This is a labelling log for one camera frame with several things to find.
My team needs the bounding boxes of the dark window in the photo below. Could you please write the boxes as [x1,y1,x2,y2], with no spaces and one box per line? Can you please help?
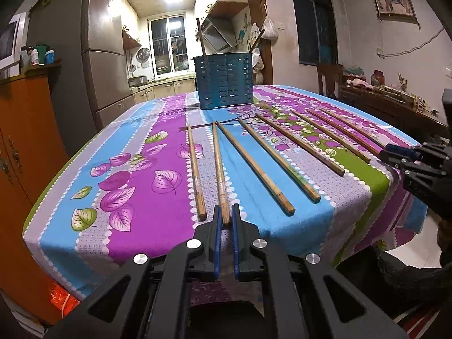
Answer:
[293,0,338,65]

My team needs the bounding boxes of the kitchen window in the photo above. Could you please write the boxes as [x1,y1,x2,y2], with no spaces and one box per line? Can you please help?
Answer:
[148,15,189,76]

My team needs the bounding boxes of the floral striped tablecloth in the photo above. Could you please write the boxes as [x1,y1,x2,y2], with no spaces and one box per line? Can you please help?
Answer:
[22,86,427,299]

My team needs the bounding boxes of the wooden chair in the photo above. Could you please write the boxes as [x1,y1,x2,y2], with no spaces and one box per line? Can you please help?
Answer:
[316,64,343,99]

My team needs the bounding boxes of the white microwave oven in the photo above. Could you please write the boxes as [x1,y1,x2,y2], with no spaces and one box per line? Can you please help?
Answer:
[0,12,28,70]

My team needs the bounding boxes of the range hood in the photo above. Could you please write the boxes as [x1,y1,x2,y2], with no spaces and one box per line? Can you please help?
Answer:
[201,17,237,53]

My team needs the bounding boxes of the orange wooden cabinet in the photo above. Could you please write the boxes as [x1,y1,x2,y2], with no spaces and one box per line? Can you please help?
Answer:
[1,64,68,324]

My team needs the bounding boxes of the dark wooden side table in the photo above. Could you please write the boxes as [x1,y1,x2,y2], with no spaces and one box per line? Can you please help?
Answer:
[339,75,451,142]

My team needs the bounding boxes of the chopstick in holder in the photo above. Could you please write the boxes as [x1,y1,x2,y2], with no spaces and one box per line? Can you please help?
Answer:
[248,29,265,53]
[196,18,206,56]

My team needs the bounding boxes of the white wall cable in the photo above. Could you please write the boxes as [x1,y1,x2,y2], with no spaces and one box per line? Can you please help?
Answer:
[375,26,446,60]

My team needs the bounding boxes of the chopstick in holder right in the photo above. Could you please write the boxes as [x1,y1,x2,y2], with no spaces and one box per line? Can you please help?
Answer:
[248,29,265,53]

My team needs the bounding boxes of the chopstick in holder left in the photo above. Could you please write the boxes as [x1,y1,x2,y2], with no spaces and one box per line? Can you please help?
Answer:
[196,18,206,56]

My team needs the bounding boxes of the blue perforated utensil holder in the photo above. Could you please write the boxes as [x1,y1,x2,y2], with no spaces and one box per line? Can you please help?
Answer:
[194,53,254,109]

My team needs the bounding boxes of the kitchen counter cabinets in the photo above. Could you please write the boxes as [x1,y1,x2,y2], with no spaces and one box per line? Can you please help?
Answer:
[130,74,196,104]

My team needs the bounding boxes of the framed elephant picture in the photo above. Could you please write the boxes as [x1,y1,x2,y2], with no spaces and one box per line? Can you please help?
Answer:
[373,0,421,28]

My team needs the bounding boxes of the white plastic bag hanging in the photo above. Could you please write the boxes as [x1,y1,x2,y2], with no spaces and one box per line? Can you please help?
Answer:
[261,16,279,41]

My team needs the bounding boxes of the wooden chopstick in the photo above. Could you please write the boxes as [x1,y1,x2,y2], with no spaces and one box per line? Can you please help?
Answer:
[212,123,231,229]
[307,109,379,157]
[238,119,321,204]
[255,113,345,177]
[320,108,385,149]
[291,109,371,164]
[215,121,296,216]
[187,124,207,221]

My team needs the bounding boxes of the silver refrigerator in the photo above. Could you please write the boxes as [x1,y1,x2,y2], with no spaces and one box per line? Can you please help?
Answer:
[28,0,134,155]

